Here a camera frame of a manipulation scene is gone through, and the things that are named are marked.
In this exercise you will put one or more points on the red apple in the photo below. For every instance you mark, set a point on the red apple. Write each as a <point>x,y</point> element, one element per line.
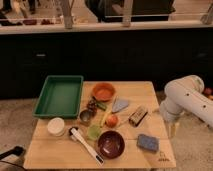
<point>112,121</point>

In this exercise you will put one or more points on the yellow banana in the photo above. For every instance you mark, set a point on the yellow banana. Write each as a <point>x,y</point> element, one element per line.
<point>107,113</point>

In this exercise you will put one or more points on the wooden folding table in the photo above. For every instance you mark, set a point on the wooden folding table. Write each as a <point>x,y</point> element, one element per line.
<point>52,152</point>

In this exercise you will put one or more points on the blue sponge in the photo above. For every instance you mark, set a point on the blue sponge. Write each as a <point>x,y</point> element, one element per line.
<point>148,142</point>

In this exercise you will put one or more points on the orange red bowl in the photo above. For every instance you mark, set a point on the orange red bowl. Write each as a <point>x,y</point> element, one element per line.
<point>103,91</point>

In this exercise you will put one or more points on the grey triangular cloth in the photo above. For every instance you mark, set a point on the grey triangular cloth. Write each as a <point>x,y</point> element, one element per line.
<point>119,104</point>

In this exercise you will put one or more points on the small metal cup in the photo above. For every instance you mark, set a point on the small metal cup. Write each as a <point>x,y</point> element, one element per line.
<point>85,117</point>

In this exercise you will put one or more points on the brown wooden block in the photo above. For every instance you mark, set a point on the brown wooden block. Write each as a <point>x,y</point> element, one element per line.
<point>138,116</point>

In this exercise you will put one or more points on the green plastic tray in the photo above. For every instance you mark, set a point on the green plastic tray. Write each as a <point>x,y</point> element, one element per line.
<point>60,97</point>

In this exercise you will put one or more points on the black object on floor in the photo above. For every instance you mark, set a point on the black object on floor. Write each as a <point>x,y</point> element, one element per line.
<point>17,151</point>

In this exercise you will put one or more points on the light green cup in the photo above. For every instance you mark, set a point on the light green cup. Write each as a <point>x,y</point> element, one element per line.
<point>93,132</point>

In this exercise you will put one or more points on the green vegetable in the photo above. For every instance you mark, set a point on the green vegetable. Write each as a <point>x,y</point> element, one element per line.
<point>101,106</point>

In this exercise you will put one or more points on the white round container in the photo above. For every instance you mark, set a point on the white round container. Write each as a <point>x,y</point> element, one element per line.
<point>56,126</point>

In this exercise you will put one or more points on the dark maroon bowl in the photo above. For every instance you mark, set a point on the dark maroon bowl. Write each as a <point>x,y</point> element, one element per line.
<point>111,144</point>

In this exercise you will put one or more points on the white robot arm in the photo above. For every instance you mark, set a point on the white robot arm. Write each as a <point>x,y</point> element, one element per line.
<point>185,94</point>

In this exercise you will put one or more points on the purple grape bunch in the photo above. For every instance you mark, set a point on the purple grape bunch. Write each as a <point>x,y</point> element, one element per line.
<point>92,107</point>

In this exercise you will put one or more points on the translucent yellow gripper body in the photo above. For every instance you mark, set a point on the translucent yellow gripper body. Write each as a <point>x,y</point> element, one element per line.
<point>172,129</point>

